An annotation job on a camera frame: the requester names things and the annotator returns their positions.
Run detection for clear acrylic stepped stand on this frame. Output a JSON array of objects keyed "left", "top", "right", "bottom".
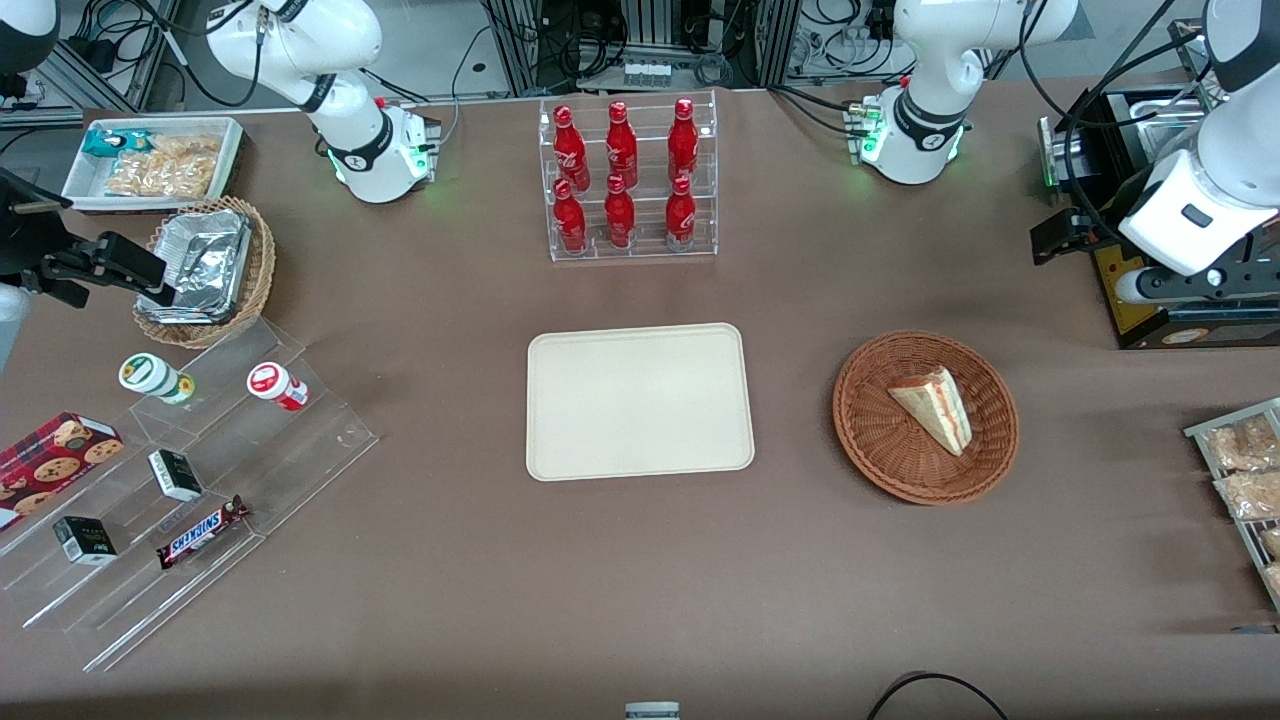
[{"left": 0, "top": 318, "right": 380, "bottom": 674}]

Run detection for green-lidded white cup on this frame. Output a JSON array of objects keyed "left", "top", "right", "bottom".
[{"left": 119, "top": 353, "right": 197, "bottom": 406}]

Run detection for clear acrylic bottle rack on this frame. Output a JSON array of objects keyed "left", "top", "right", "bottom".
[{"left": 538, "top": 90, "right": 719, "bottom": 264}]

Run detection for clear bag of chips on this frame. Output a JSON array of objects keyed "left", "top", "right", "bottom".
[
  {"left": 150, "top": 134, "right": 223, "bottom": 167},
  {"left": 104, "top": 150, "right": 217, "bottom": 199}
]

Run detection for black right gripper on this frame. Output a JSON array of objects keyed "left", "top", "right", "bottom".
[{"left": 0, "top": 168, "right": 178, "bottom": 309}]

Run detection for aluminium frame bar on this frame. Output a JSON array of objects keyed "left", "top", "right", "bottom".
[{"left": 30, "top": 0, "right": 193, "bottom": 117}]

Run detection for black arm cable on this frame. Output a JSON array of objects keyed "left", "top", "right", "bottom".
[{"left": 1018, "top": 0, "right": 1216, "bottom": 247}]

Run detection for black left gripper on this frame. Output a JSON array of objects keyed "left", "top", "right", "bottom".
[{"left": 1031, "top": 211, "right": 1280, "bottom": 304}]

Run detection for beige plastic tray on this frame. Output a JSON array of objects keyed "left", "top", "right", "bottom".
[{"left": 526, "top": 322, "right": 756, "bottom": 483}]

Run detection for round brown wicker basket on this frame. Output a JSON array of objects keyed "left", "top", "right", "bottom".
[{"left": 833, "top": 330, "right": 1020, "bottom": 506}]

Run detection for red-lidded white cup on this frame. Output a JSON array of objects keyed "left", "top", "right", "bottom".
[{"left": 247, "top": 362, "right": 310, "bottom": 413}]

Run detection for red cola bottle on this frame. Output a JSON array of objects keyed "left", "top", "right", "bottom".
[
  {"left": 665, "top": 175, "right": 697, "bottom": 251},
  {"left": 553, "top": 105, "right": 591, "bottom": 191},
  {"left": 553, "top": 178, "right": 588, "bottom": 254},
  {"left": 604, "top": 174, "right": 637, "bottom": 249},
  {"left": 605, "top": 100, "right": 639, "bottom": 189},
  {"left": 668, "top": 97, "right": 700, "bottom": 183}
]

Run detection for black box with yellow panel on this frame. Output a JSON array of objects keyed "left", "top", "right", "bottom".
[{"left": 1035, "top": 85, "right": 1280, "bottom": 351}]

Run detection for small dark green box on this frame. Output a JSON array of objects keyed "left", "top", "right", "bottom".
[
  {"left": 52, "top": 516, "right": 119, "bottom": 567},
  {"left": 148, "top": 449, "right": 205, "bottom": 503}
]

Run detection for red cookie box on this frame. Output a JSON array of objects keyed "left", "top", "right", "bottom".
[{"left": 0, "top": 411, "right": 127, "bottom": 532}]

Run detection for black cable loop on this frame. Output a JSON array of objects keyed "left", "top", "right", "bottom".
[{"left": 865, "top": 671, "right": 1012, "bottom": 720}]

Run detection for grey metal tray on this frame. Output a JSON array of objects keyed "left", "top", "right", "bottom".
[{"left": 1184, "top": 397, "right": 1280, "bottom": 613}]

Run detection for teal snack package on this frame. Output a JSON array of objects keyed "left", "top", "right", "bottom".
[{"left": 82, "top": 127, "right": 153, "bottom": 160}]

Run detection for white rectangular snack bin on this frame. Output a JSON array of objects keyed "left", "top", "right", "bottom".
[{"left": 60, "top": 116, "right": 246, "bottom": 214}]

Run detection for triangle sandwich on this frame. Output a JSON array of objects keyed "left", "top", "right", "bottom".
[{"left": 888, "top": 366, "right": 974, "bottom": 458}]

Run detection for aluminium foil container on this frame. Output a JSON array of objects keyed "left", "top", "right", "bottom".
[{"left": 136, "top": 208, "right": 253, "bottom": 324}]

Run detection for aluminium frame rack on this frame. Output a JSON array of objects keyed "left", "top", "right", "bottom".
[{"left": 480, "top": 0, "right": 803, "bottom": 97}]

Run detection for oval tan wicker basket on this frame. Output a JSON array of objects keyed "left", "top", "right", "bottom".
[{"left": 133, "top": 196, "right": 277, "bottom": 350}]

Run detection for brown Snickers bar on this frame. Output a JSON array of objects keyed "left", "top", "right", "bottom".
[{"left": 156, "top": 495, "right": 250, "bottom": 571}]

